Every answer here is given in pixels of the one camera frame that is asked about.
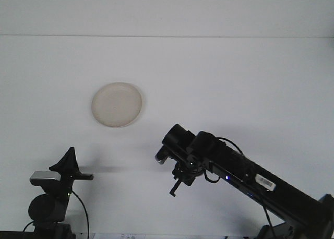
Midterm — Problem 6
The pale round plate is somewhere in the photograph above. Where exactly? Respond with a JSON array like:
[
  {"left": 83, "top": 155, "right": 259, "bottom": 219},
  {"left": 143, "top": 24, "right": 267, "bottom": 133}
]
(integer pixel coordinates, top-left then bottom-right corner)
[{"left": 90, "top": 81, "right": 146, "bottom": 129}]

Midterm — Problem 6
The black base block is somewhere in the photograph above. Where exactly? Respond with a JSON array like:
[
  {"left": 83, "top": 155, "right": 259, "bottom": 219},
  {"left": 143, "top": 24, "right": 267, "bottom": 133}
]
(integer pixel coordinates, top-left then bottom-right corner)
[
  {"left": 257, "top": 222, "right": 293, "bottom": 239},
  {"left": 56, "top": 223, "right": 77, "bottom": 239}
]

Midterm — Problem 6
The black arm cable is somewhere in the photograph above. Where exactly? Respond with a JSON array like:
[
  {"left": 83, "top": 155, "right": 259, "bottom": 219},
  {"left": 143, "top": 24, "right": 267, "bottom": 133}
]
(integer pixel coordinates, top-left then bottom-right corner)
[
  {"left": 68, "top": 189, "right": 91, "bottom": 238},
  {"left": 205, "top": 137, "right": 276, "bottom": 233}
]

